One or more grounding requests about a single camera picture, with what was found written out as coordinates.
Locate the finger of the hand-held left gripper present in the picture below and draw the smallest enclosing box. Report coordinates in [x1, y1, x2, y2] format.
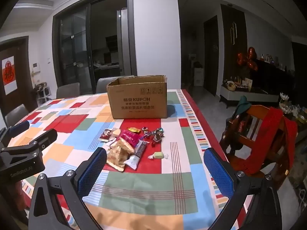
[0, 120, 31, 146]
[0, 129, 58, 165]

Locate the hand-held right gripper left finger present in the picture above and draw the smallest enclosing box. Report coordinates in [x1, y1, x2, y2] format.
[27, 147, 107, 230]

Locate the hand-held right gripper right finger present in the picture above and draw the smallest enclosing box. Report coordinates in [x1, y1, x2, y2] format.
[203, 147, 283, 230]

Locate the gold snack packet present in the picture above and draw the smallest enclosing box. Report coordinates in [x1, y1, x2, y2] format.
[106, 146, 129, 172]

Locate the red and white snack packet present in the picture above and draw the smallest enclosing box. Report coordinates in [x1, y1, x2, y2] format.
[99, 129, 113, 142]

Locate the pink snack packet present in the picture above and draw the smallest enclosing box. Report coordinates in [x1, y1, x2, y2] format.
[119, 129, 141, 149]

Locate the dark snack bar packet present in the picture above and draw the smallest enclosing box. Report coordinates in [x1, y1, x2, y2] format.
[134, 140, 147, 157]

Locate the green candy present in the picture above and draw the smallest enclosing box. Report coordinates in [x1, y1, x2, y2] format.
[148, 151, 169, 160]

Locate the pile of shiny foil candies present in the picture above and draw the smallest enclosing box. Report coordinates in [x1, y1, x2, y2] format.
[143, 126, 166, 148]

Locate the brown cardboard box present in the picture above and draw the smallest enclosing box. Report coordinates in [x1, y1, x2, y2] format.
[106, 75, 168, 120]

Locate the grey upholstered chair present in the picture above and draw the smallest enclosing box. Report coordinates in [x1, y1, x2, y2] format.
[96, 76, 135, 94]
[56, 82, 81, 99]
[5, 104, 30, 127]

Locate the shoe rack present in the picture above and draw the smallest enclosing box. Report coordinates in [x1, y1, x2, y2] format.
[35, 83, 52, 101]

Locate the dark wooden door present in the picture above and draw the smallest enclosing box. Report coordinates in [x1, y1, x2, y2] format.
[0, 36, 36, 125]

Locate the brown wooden chair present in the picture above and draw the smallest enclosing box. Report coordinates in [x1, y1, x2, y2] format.
[219, 104, 299, 190]

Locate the colourful patchwork tablecloth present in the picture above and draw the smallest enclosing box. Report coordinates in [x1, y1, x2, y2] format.
[5, 89, 255, 230]

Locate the red paper door poster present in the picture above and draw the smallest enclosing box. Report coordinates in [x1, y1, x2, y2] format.
[2, 56, 16, 95]

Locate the red knitted scarf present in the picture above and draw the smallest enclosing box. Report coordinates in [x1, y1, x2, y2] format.
[239, 108, 298, 175]

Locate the green cloth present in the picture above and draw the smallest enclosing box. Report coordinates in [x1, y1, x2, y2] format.
[231, 95, 252, 119]

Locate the white low cabinet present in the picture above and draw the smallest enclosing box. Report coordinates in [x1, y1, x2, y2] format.
[219, 85, 286, 108]

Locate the black framed sliding glass door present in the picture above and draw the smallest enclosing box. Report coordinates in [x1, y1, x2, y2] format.
[52, 0, 137, 96]

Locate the white floor appliance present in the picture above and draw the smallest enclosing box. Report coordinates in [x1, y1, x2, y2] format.
[193, 67, 204, 87]

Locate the white lotus lamp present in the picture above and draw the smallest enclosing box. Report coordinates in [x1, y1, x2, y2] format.
[279, 92, 290, 106]

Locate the dark sideboard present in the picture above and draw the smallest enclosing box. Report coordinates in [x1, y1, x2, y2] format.
[249, 57, 295, 96]

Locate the dark hallway door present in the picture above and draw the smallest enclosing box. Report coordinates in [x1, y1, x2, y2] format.
[203, 16, 220, 96]

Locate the red foil balloon bunch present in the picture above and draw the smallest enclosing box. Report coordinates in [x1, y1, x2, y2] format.
[237, 47, 259, 72]

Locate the tall dark cabinet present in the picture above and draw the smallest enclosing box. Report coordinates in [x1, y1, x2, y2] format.
[221, 3, 247, 87]

